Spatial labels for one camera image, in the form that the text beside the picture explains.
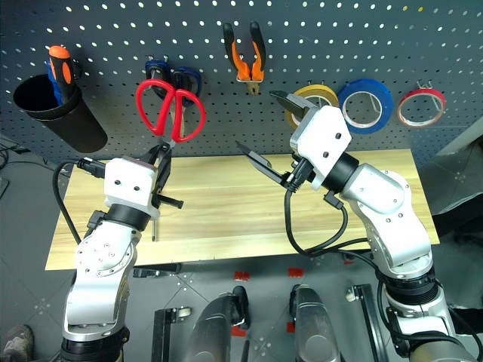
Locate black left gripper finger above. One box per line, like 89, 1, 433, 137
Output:
157, 146, 174, 197
155, 193, 185, 210
235, 140, 285, 186

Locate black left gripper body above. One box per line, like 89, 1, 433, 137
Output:
142, 145, 164, 207

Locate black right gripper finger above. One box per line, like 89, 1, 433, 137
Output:
269, 90, 311, 127

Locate red handled scissors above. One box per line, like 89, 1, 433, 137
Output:
135, 78, 208, 152

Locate yellow tape roll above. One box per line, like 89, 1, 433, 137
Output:
284, 84, 340, 130

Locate blue tape roll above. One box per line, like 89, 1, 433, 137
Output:
337, 78, 395, 135

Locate red tape roll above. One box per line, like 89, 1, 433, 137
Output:
396, 88, 448, 130

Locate dark grey perforated pegboard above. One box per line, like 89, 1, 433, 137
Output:
0, 0, 483, 167

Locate orange black pliers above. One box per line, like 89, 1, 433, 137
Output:
222, 21, 266, 97

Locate black cup holder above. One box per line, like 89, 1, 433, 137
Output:
13, 74, 109, 154

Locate dark grey rounded shape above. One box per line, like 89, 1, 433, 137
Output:
288, 284, 343, 362
183, 285, 251, 362

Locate orange black screwdriver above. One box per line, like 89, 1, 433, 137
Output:
48, 45, 82, 105

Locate grey fabric cover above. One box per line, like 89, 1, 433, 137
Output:
416, 122, 483, 247

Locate grey brown shoe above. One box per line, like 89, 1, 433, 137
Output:
0, 324, 35, 362

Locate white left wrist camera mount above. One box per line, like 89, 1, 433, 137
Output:
103, 158, 162, 220

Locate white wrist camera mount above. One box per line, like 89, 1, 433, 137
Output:
103, 158, 162, 220
289, 105, 353, 192

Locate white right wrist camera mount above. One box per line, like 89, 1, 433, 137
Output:
289, 105, 353, 192

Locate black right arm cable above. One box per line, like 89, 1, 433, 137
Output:
283, 179, 350, 259

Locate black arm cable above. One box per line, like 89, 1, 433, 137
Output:
51, 156, 107, 246
283, 179, 350, 259

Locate blue black handled scissors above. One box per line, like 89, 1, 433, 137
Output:
145, 60, 202, 95

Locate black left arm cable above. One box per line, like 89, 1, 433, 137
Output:
51, 156, 107, 246

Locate black metal frame with caster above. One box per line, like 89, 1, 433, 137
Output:
151, 306, 192, 362
345, 284, 388, 362

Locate black floor cables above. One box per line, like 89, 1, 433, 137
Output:
0, 137, 32, 169

